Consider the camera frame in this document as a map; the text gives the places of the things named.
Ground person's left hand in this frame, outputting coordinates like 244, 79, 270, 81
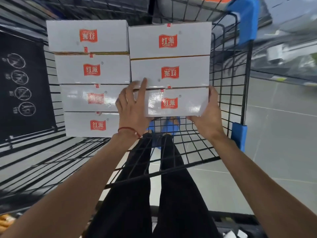
115, 77, 155, 138

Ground person's right hand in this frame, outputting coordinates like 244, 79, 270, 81
187, 85, 228, 145

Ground white yellow snack box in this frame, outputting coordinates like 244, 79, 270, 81
133, 87, 210, 118

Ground stack of white boxes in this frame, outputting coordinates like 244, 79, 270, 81
46, 20, 213, 139

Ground black wire shopping cart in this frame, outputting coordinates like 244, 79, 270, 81
0, 0, 261, 216

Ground person's left forearm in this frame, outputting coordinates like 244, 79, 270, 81
0, 132, 140, 238

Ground person's right forearm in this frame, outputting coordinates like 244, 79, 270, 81
210, 135, 317, 238

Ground blue rubber slipper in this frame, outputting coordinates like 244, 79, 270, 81
162, 116, 181, 137
147, 120, 161, 149

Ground black trousers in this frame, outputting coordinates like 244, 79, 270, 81
85, 135, 221, 238

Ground white mop in clear plastic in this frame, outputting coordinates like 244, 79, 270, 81
252, 29, 317, 83

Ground red string bracelet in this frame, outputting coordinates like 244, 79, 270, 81
117, 127, 142, 139

